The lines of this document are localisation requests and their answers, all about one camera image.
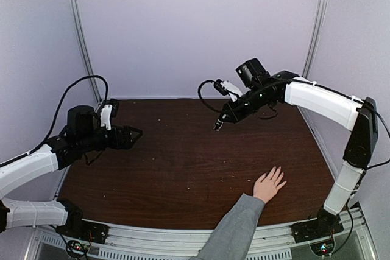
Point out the right round controller board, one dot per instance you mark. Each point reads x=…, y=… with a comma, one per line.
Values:
x=322, y=248

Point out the left round controller board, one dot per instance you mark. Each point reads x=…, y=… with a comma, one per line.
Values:
x=75, y=248

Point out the round controller board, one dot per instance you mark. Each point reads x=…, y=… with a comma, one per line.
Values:
x=322, y=248
x=75, y=248

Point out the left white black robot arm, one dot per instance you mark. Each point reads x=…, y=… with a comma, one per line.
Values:
x=87, y=130

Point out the aluminium corner post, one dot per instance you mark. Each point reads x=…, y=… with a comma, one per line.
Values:
x=81, y=37
x=315, y=36

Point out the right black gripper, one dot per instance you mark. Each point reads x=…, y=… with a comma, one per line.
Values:
x=236, y=115

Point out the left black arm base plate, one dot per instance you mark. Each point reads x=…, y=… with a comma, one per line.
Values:
x=86, y=231

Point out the grey sleeved forearm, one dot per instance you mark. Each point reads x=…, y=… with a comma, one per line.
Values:
x=232, y=237

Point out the right aluminium corner post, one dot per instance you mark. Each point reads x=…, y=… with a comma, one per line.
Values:
x=315, y=36

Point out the aluminium front frame rail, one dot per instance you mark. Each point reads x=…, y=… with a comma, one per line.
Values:
x=269, y=242

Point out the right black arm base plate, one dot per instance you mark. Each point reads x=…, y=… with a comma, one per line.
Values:
x=314, y=229

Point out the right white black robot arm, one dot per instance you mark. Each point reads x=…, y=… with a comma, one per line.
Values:
x=354, y=114

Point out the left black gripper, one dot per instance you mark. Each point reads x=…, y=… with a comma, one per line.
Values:
x=126, y=144

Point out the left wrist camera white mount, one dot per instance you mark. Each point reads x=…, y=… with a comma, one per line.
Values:
x=106, y=111

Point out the person's bare hand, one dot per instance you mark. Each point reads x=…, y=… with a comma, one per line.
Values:
x=268, y=185

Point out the left aluminium corner post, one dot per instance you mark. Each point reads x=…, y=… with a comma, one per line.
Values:
x=81, y=37

